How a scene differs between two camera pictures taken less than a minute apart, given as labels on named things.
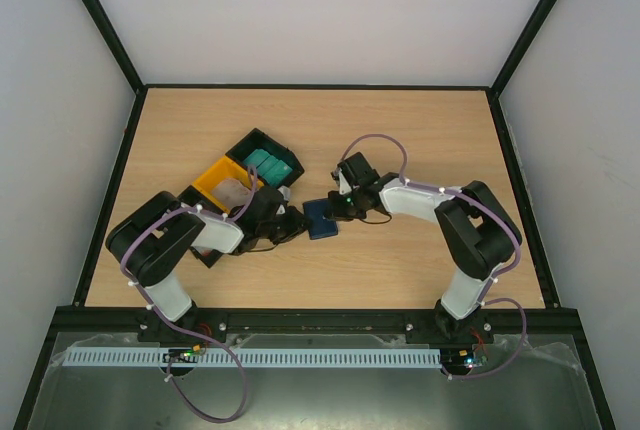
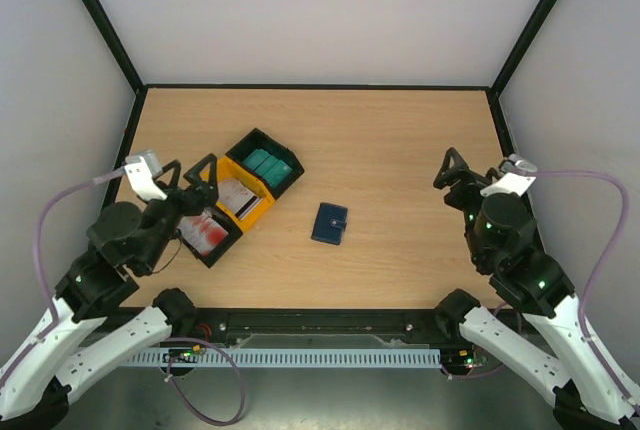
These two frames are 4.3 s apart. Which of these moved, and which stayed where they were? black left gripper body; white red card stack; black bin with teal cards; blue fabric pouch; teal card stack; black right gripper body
Moved: blue fabric pouch; black right gripper body; black left gripper body
Stayed: white red card stack; teal card stack; black bin with teal cards
